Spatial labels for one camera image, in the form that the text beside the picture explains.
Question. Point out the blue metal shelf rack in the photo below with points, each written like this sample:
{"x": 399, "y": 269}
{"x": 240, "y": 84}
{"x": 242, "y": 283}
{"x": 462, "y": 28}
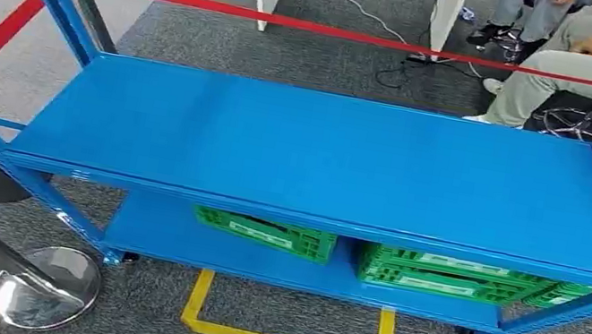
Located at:
{"x": 334, "y": 154}

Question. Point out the white desk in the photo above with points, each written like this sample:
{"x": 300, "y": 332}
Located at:
{"x": 448, "y": 11}

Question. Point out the small clear plastic bottle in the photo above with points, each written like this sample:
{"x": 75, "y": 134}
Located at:
{"x": 466, "y": 13}

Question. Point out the chrome chair base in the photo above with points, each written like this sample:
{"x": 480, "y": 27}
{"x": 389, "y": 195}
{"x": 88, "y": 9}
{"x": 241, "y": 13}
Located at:
{"x": 571, "y": 121}
{"x": 508, "y": 42}

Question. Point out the person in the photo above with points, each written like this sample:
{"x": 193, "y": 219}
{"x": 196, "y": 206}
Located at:
{"x": 538, "y": 14}
{"x": 558, "y": 71}

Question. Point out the black-topped stanchion post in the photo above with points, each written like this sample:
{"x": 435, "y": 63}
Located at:
{"x": 85, "y": 4}

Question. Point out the chrome stanchion post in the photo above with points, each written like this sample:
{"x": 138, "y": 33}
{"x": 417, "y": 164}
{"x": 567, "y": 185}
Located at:
{"x": 46, "y": 292}

